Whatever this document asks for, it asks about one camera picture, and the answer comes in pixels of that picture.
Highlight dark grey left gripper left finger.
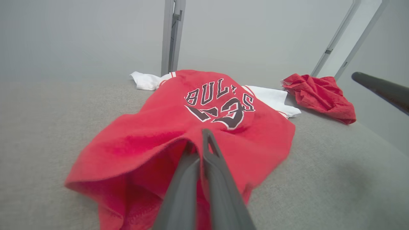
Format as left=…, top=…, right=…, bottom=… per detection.
left=153, top=142, right=201, bottom=230

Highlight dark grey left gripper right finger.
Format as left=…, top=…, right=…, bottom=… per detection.
left=202, top=129, right=256, bottom=230

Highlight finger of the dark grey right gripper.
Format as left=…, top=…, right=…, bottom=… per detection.
left=351, top=72, right=409, bottom=115

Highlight red shorts with white hem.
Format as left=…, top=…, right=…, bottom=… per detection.
left=281, top=73, right=357, bottom=125

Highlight red Bulls jersey white sleeves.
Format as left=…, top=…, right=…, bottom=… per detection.
left=65, top=69, right=302, bottom=230

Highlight grey slanted metal frame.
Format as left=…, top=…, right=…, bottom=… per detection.
left=311, top=0, right=390, bottom=81

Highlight grey metal partition post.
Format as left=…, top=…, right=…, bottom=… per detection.
left=161, top=0, right=186, bottom=76

